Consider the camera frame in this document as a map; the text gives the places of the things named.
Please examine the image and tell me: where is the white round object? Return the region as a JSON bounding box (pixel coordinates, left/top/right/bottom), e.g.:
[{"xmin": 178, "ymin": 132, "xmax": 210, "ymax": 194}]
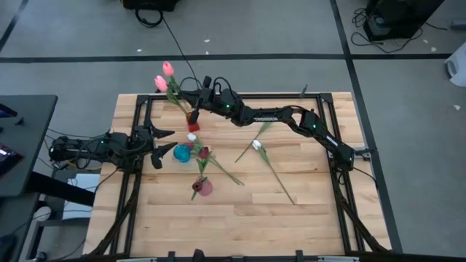
[{"xmin": 36, "ymin": 205, "xmax": 53, "ymax": 223}]

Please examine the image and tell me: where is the teal glass vase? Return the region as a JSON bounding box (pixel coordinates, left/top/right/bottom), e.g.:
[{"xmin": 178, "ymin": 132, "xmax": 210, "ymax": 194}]
[{"xmin": 173, "ymin": 143, "xmax": 191, "ymax": 163}]

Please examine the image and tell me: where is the dark grey desk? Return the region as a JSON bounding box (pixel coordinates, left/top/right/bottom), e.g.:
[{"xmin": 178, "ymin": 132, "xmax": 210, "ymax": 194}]
[{"xmin": 0, "ymin": 95, "xmax": 59, "ymax": 198}]

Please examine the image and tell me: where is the black device with red screen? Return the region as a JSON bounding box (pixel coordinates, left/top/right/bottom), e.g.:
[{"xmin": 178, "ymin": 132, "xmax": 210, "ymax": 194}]
[{"xmin": 0, "ymin": 143, "xmax": 25, "ymax": 176}]

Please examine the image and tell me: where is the red glass vase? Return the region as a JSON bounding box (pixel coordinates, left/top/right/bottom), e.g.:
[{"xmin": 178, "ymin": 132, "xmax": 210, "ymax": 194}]
[{"xmin": 186, "ymin": 111, "xmax": 201, "ymax": 133}]

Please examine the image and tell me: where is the black cable tangle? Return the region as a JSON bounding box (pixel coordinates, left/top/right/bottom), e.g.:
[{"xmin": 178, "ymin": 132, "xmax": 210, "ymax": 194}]
[{"xmin": 350, "ymin": 7, "xmax": 425, "ymax": 55}]

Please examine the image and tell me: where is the white plastic object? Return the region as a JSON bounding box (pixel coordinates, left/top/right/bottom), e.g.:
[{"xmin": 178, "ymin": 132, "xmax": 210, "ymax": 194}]
[{"xmin": 443, "ymin": 41, "xmax": 466, "ymax": 88}]

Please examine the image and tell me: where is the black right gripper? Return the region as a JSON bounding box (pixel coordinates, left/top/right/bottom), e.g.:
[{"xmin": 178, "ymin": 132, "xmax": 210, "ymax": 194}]
[{"xmin": 177, "ymin": 86, "xmax": 229, "ymax": 125}]

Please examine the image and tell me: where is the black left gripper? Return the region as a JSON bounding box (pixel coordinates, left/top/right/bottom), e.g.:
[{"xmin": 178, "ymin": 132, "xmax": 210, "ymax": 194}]
[{"xmin": 130, "ymin": 118, "xmax": 179, "ymax": 170}]

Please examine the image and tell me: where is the long black floor cable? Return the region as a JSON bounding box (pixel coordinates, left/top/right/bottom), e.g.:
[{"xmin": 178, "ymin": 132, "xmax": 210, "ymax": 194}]
[{"xmin": 159, "ymin": 16, "xmax": 205, "ymax": 94}]

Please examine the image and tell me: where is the pink glass vase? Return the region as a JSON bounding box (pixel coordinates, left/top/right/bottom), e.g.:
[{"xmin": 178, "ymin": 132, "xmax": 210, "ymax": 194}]
[{"xmin": 196, "ymin": 176, "xmax": 214, "ymax": 197}]

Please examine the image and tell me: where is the white paper sheet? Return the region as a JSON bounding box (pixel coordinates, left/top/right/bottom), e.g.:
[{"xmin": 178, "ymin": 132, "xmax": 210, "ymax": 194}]
[{"xmin": 60, "ymin": 172, "xmax": 102, "ymax": 221}]

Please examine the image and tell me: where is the black aluminium table frame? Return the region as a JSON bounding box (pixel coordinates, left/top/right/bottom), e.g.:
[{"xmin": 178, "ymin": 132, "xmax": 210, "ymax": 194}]
[{"xmin": 87, "ymin": 92, "xmax": 392, "ymax": 258}]

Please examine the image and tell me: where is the black desk crossbeam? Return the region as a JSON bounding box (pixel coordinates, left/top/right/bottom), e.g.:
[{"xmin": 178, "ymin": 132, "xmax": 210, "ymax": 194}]
[{"xmin": 28, "ymin": 170, "xmax": 97, "ymax": 207}]

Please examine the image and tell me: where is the white tulip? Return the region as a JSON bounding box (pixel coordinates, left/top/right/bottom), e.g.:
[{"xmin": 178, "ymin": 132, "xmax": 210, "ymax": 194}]
[
  {"xmin": 186, "ymin": 132, "xmax": 245, "ymax": 186},
  {"xmin": 234, "ymin": 122, "xmax": 273, "ymax": 164},
  {"xmin": 251, "ymin": 139, "xmax": 296, "ymax": 206}
]

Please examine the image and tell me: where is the black equipment case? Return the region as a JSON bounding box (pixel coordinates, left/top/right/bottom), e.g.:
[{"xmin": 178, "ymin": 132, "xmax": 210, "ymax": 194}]
[{"xmin": 363, "ymin": 0, "xmax": 446, "ymax": 42}]

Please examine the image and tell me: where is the pink tulip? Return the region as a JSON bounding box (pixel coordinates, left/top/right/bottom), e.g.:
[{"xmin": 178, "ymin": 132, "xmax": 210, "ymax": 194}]
[
  {"xmin": 154, "ymin": 75, "xmax": 190, "ymax": 114},
  {"xmin": 162, "ymin": 60, "xmax": 192, "ymax": 116}
]

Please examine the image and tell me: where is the black floor box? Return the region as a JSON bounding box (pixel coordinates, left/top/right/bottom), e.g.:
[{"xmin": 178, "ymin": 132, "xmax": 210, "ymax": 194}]
[{"xmin": 121, "ymin": 0, "xmax": 181, "ymax": 12}]

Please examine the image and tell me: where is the coiled black cable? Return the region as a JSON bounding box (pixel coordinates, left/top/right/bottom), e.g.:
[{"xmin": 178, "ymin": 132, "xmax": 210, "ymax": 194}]
[{"xmin": 135, "ymin": 8, "xmax": 165, "ymax": 28}]

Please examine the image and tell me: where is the dark tablet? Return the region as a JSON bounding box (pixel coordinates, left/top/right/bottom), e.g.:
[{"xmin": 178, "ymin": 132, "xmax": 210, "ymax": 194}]
[{"xmin": 0, "ymin": 103, "xmax": 18, "ymax": 119}]

